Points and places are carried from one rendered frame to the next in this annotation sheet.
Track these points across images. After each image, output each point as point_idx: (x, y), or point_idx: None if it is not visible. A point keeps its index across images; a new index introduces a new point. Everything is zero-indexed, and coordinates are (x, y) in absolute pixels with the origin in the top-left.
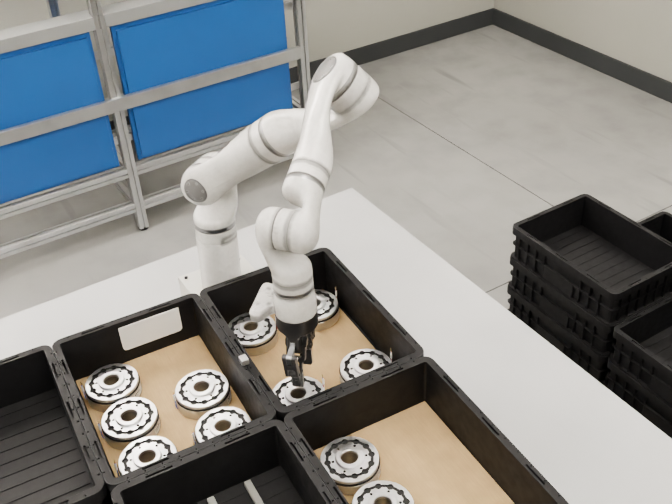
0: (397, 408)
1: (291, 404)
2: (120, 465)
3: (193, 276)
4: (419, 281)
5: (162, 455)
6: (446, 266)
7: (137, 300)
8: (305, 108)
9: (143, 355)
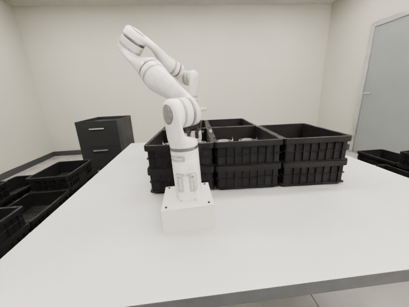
0: None
1: (204, 128)
2: (255, 139)
3: (203, 202)
4: (86, 203)
5: (242, 139)
6: (62, 206)
7: (248, 245)
8: (155, 46)
9: (245, 162)
